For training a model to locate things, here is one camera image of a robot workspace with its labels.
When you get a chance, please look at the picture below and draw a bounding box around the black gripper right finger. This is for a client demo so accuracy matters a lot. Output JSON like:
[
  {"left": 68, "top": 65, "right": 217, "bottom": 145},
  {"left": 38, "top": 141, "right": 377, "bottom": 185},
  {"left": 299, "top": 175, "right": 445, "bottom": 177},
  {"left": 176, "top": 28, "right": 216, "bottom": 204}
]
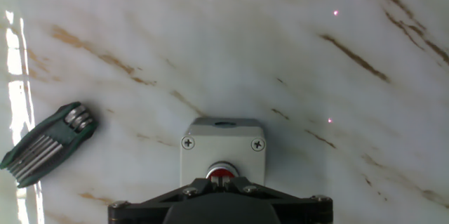
[{"left": 220, "top": 176, "right": 334, "bottom": 224}]

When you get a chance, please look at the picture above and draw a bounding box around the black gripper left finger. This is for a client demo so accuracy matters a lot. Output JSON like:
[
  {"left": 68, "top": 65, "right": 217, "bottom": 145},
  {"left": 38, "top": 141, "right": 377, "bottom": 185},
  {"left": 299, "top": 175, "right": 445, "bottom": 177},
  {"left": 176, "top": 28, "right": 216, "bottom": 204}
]
[{"left": 107, "top": 177, "right": 221, "bottom": 224}]

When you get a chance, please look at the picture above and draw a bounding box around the grey box with red button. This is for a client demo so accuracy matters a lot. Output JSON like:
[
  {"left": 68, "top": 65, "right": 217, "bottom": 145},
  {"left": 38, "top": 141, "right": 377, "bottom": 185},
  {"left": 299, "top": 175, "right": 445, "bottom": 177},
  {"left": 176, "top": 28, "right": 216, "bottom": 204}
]
[{"left": 179, "top": 117, "right": 267, "bottom": 187}]

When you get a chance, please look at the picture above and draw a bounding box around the green folding hex key set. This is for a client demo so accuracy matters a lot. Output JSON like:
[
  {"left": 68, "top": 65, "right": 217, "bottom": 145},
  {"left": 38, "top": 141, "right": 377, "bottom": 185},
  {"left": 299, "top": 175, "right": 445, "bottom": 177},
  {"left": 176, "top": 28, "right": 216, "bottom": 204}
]
[{"left": 0, "top": 101, "right": 99, "bottom": 189}]

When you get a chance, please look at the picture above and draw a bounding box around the white marble pattern mat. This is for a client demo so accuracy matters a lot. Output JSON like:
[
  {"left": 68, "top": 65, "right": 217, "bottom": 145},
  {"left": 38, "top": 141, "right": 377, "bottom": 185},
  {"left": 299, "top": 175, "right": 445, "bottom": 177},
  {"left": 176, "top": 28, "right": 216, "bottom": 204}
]
[{"left": 0, "top": 0, "right": 449, "bottom": 224}]

